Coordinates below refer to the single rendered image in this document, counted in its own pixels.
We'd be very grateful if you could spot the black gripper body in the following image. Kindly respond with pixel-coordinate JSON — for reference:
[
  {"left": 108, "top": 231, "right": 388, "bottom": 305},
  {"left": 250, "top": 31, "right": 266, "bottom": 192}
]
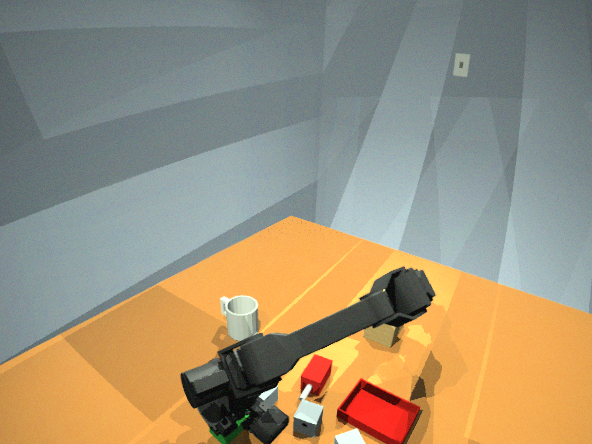
[{"left": 239, "top": 394, "right": 290, "bottom": 444}]

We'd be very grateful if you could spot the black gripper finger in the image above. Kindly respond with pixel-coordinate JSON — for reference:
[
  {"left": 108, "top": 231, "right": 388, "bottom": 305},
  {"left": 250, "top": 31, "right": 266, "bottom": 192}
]
[{"left": 241, "top": 415, "right": 254, "bottom": 433}]

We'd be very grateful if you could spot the red tray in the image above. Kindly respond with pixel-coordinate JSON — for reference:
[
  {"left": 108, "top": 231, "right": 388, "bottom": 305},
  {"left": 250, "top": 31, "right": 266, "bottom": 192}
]
[{"left": 336, "top": 378, "right": 420, "bottom": 444}]

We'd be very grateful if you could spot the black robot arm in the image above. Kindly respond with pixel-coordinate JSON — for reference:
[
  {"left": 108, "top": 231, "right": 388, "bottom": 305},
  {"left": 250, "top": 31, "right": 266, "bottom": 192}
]
[{"left": 180, "top": 266, "right": 436, "bottom": 437}]

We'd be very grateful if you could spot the red block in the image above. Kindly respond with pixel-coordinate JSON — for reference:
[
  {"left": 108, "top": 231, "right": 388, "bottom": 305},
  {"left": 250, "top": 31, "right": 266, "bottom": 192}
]
[{"left": 299, "top": 354, "right": 333, "bottom": 401}]

